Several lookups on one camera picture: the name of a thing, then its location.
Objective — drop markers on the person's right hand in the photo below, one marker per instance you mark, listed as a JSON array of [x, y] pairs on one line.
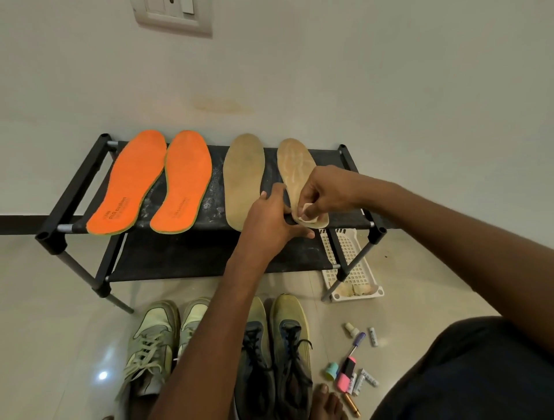
[[331, 188]]

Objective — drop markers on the person's left hand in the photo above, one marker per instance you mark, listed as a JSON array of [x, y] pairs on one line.
[[268, 225]]

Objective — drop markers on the person's right fingers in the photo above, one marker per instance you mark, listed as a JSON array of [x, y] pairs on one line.
[[309, 201]]

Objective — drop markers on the person's left thumb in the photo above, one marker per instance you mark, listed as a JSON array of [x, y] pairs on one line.
[[301, 232]]

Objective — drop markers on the small white cloth piece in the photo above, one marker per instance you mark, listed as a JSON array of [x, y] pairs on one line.
[[308, 211]]

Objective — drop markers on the cracked beige shoe insole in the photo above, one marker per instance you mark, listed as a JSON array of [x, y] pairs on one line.
[[294, 166]]

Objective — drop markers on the person's left forearm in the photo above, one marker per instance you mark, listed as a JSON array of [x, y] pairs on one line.
[[207, 346]]

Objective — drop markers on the person's right forearm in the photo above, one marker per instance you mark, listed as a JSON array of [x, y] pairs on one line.
[[454, 251]]

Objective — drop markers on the white plastic mesh basket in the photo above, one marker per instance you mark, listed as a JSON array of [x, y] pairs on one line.
[[352, 259]]

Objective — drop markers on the plain beige shoe insole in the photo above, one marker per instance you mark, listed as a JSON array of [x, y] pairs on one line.
[[242, 181]]

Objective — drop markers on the beige rag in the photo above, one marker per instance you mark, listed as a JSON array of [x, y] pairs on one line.
[[357, 289]]

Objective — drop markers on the black two-tier shoe rack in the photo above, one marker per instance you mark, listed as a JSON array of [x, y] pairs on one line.
[[207, 255]]

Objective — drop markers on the small white bottle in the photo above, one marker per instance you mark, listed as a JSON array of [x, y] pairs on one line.
[[351, 329]]

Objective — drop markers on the yellow black laced sneaker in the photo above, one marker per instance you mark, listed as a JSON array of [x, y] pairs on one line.
[[255, 359], [292, 346]]

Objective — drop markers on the white battery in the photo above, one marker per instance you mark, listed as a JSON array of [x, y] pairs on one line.
[[370, 377], [359, 384], [351, 383], [373, 336]]

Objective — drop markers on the orange shoe insole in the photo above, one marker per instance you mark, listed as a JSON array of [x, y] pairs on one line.
[[130, 181], [184, 181]]

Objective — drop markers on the pale green laced sneaker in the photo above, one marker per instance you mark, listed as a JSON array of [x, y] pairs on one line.
[[192, 322], [151, 346]]

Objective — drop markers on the teal marker cap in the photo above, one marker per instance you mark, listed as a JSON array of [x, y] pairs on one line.
[[332, 371]]

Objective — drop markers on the pink highlighter marker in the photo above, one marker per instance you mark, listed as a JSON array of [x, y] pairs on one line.
[[346, 374]]

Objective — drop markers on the person's bare foot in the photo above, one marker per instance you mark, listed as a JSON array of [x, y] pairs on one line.
[[327, 404]]

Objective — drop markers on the gold pen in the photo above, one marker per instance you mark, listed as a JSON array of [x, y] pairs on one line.
[[352, 404]]

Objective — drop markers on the person's dark shorts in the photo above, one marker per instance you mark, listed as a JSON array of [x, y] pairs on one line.
[[476, 376]]

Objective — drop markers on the white wall switch plate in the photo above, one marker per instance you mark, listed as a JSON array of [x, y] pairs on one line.
[[173, 17]]

